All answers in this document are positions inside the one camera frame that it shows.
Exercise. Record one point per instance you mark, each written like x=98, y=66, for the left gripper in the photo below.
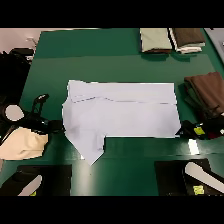
x=56, y=126

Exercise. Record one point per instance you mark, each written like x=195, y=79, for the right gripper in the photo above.
x=185, y=128

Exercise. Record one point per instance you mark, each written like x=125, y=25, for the white shirt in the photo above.
x=123, y=113

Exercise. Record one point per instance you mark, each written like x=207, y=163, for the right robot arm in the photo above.
x=203, y=173

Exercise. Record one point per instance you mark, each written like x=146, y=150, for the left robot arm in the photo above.
x=23, y=143

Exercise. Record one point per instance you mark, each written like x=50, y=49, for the red-brown garment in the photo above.
x=206, y=91

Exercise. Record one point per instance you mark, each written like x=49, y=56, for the white folded garment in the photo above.
x=189, y=49

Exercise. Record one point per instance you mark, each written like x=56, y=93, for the dark brown folded garment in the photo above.
x=188, y=36

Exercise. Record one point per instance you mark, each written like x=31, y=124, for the pale green folded garment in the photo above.
x=155, y=39

